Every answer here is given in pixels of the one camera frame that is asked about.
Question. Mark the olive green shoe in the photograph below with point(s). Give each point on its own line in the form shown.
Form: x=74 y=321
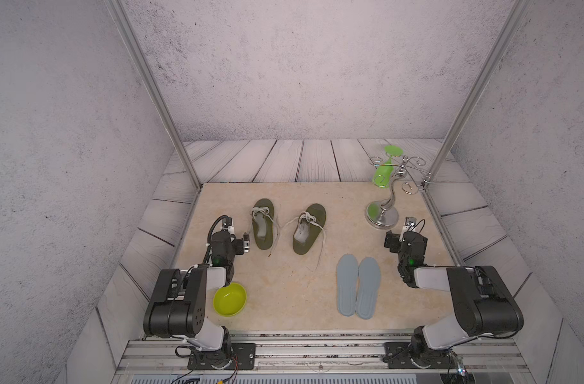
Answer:
x=266 y=228
x=309 y=226

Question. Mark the green plastic wine glass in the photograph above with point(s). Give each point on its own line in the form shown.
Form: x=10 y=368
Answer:
x=384 y=166

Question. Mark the left aluminium frame post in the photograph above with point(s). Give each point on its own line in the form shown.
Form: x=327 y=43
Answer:
x=138 y=58

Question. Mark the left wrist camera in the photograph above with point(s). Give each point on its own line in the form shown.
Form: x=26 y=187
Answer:
x=228 y=225

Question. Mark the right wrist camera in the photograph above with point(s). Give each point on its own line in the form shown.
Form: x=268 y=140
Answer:
x=410 y=225

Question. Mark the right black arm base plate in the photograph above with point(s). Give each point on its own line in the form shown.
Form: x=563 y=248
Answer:
x=401 y=355

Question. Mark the grey blue insole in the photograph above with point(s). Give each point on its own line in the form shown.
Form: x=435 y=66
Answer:
x=347 y=273
x=369 y=283

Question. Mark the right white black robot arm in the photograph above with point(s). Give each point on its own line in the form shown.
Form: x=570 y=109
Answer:
x=482 y=303

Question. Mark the lime green bowl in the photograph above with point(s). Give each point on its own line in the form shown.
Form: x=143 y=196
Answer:
x=230 y=300

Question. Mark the silver metal cup stand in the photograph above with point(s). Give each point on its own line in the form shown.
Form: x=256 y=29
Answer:
x=382 y=214

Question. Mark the aluminium frame post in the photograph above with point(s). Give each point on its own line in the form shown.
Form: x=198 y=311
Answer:
x=493 y=58
x=138 y=58

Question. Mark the right aluminium frame post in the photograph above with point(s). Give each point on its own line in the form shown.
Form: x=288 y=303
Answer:
x=493 y=58

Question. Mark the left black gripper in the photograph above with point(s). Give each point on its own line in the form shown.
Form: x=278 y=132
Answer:
x=238 y=244

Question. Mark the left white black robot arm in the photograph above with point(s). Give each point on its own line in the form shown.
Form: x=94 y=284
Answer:
x=178 y=305

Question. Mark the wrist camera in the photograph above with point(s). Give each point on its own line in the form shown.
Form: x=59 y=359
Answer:
x=410 y=225
x=228 y=225

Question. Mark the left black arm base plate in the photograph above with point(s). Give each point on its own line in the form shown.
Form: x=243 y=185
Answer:
x=230 y=357

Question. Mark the aluminium front rail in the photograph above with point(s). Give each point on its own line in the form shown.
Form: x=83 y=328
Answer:
x=363 y=353

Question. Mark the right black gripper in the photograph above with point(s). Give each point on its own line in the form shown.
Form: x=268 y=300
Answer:
x=395 y=238

